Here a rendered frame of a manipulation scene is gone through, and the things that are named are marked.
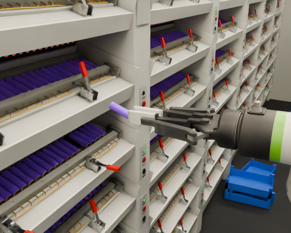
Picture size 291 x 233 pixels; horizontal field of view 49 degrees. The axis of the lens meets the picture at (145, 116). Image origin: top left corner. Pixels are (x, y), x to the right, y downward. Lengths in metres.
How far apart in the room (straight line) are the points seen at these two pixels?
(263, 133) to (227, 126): 0.06
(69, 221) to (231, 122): 0.53
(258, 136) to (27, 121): 0.43
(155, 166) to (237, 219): 1.11
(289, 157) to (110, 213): 0.59
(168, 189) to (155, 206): 0.13
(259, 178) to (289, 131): 1.92
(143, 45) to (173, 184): 0.74
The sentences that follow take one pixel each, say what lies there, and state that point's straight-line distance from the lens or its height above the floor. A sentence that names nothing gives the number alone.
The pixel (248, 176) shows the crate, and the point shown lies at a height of 0.10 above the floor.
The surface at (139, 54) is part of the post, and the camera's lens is 0.91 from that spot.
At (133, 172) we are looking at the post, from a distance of 1.03.
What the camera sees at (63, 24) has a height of 1.31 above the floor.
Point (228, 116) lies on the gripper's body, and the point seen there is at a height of 1.15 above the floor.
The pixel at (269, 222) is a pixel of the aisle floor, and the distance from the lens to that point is 2.27.
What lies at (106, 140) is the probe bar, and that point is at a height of 0.97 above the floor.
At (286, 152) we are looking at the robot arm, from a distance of 0.59.
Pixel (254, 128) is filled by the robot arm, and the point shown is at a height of 1.15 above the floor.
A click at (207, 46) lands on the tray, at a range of 1.52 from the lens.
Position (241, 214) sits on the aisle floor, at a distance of 2.28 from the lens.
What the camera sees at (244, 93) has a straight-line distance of 2.79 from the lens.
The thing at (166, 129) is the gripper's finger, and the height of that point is 1.12.
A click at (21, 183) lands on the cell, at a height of 0.98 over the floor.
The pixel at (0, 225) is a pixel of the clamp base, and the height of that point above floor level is 0.96.
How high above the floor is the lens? 1.37
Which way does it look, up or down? 22 degrees down
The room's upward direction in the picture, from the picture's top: straight up
